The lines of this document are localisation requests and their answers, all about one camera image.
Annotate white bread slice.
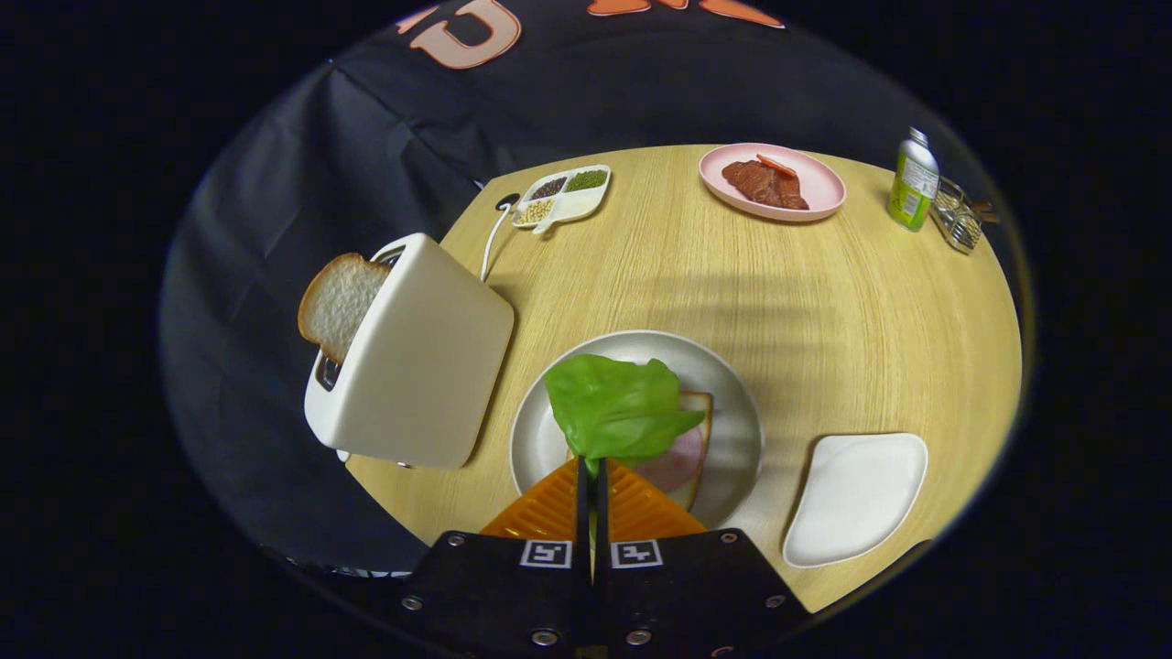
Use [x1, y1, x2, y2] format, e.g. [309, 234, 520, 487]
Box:
[297, 253, 393, 365]

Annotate pink ham slice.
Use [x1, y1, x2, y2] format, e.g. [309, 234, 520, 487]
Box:
[632, 426, 704, 495]

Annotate black backdrop cloth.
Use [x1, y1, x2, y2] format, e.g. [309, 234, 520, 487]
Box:
[160, 0, 999, 578]

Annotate red meat slices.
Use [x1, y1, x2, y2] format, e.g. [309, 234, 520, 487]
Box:
[722, 159, 810, 211]

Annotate small wire basket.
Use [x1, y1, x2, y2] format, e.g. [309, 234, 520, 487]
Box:
[929, 176, 985, 254]

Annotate green label bottle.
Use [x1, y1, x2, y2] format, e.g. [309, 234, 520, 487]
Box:
[886, 127, 940, 232]

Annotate bread slice with ham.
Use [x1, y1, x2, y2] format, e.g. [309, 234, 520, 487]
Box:
[641, 392, 715, 512]

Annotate white power cable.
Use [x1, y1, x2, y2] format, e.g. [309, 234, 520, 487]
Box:
[480, 203, 514, 283]

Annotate cream white toaster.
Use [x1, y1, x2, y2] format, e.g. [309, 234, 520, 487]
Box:
[303, 232, 515, 470]

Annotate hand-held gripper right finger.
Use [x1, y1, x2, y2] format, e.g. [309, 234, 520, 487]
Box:
[593, 456, 816, 659]

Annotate round grey plate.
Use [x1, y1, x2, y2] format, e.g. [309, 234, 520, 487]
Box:
[509, 329, 765, 532]

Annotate white divided seasoning tray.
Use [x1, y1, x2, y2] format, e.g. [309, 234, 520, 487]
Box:
[510, 164, 613, 237]

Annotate green lettuce leaf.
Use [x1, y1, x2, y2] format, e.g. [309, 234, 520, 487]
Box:
[544, 353, 707, 477]

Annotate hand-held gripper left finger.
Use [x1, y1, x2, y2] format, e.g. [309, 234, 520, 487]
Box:
[396, 456, 594, 659]

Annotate pink plate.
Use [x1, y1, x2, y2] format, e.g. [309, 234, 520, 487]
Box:
[698, 143, 847, 223]

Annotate white empty dish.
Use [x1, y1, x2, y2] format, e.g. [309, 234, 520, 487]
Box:
[782, 433, 929, 569]

